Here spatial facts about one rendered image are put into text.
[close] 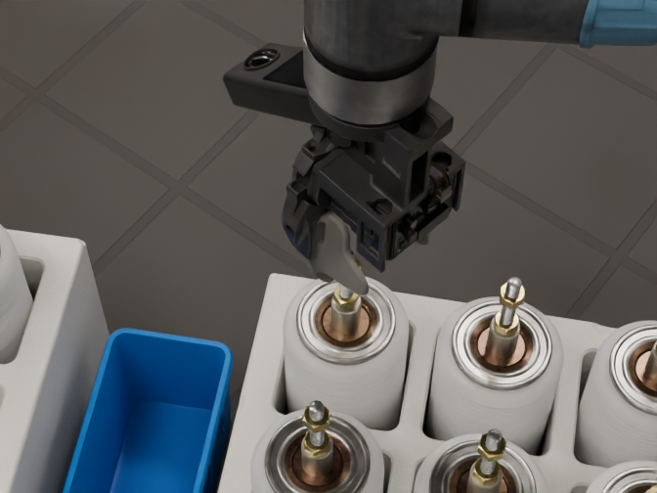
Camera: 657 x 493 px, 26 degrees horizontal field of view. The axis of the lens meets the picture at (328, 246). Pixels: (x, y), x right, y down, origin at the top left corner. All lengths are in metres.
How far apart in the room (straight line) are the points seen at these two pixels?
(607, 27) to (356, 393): 0.44
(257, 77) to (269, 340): 0.31
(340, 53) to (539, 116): 0.78
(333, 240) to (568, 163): 0.60
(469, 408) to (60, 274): 0.36
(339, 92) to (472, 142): 0.72
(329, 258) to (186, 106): 0.61
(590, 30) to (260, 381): 0.50
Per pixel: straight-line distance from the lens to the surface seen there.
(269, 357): 1.14
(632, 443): 1.09
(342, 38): 0.75
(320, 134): 0.88
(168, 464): 1.30
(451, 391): 1.07
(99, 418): 1.22
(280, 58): 0.92
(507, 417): 1.08
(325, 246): 0.94
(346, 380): 1.06
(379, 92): 0.78
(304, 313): 1.08
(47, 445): 1.20
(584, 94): 1.55
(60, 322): 1.18
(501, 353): 1.06
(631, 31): 0.74
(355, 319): 1.06
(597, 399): 1.08
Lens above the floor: 1.18
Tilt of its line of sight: 57 degrees down
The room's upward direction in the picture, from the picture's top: straight up
